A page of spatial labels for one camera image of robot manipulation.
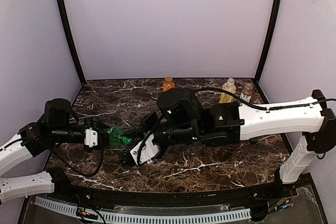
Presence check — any black front rail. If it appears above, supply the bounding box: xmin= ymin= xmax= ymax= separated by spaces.
xmin=47 ymin=167 xmax=297 ymax=214

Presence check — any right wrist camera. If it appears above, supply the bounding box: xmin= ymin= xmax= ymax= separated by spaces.
xmin=120 ymin=134 xmax=160 ymax=167

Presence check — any orange drink bottle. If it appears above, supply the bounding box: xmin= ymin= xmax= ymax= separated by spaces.
xmin=162 ymin=77 xmax=175 ymax=92

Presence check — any green soda bottle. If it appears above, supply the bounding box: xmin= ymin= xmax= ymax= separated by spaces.
xmin=107 ymin=127 xmax=125 ymax=145

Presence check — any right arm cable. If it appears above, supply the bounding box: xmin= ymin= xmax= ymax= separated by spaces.
xmin=194 ymin=87 xmax=336 ymax=111

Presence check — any black frame post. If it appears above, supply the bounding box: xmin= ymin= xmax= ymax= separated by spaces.
xmin=254 ymin=0 xmax=281 ymax=83
xmin=56 ymin=0 xmax=86 ymax=85

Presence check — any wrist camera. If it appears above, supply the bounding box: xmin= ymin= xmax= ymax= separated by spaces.
xmin=84 ymin=128 xmax=98 ymax=148
xmin=120 ymin=134 xmax=160 ymax=167

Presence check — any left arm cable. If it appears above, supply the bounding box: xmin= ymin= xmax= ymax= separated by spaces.
xmin=20 ymin=140 xmax=104 ymax=177

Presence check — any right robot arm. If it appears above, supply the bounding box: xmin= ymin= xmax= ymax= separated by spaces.
xmin=123 ymin=88 xmax=335 ymax=185

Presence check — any right black frame post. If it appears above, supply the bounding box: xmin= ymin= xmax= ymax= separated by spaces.
xmin=254 ymin=0 xmax=281 ymax=83

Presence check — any white slotted cable duct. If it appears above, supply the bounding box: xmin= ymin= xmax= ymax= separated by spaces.
xmin=34 ymin=196 xmax=251 ymax=223

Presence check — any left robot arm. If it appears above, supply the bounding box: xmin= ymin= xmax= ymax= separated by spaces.
xmin=1 ymin=98 xmax=110 ymax=204

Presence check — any yellow tea bottle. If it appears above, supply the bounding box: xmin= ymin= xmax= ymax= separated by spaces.
xmin=219 ymin=77 xmax=236 ymax=104

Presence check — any coffee latte bottle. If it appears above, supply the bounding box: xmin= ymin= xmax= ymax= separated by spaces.
xmin=240 ymin=83 xmax=253 ymax=102

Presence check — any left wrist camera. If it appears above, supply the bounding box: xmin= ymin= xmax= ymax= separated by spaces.
xmin=84 ymin=128 xmax=98 ymax=148

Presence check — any left black frame post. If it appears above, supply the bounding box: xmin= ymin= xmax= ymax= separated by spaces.
xmin=56 ymin=0 xmax=86 ymax=85

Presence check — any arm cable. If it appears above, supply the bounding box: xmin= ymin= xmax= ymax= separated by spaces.
xmin=20 ymin=140 xmax=104 ymax=177
xmin=194 ymin=87 xmax=336 ymax=111

